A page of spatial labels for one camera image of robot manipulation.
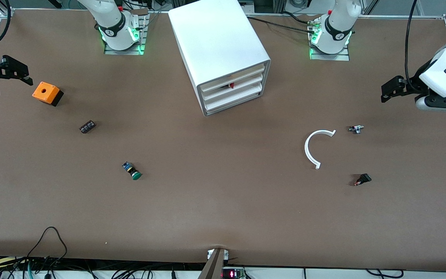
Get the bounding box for aluminium frame rail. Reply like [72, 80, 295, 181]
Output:
[355, 14, 446, 21]

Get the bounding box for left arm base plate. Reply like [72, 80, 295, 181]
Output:
[309, 19, 350, 61]

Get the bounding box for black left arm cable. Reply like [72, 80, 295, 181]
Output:
[404, 0, 419, 90]

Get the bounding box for black looped cable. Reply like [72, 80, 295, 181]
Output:
[27, 227, 68, 269]

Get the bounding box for brown camera mount bar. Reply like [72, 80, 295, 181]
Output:
[198, 248, 225, 279]

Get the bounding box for small red LED device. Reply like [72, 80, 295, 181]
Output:
[222, 267, 245, 279]

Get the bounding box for black base power cable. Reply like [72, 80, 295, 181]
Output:
[246, 11, 317, 34]

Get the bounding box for white curved plastic arc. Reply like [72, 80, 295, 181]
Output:
[304, 129, 336, 170]

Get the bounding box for orange button enclosure box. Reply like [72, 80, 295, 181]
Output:
[32, 81, 64, 107]

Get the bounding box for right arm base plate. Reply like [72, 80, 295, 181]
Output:
[104, 15, 147, 55]

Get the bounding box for green mushroom push button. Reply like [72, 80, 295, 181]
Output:
[122, 162, 142, 181]

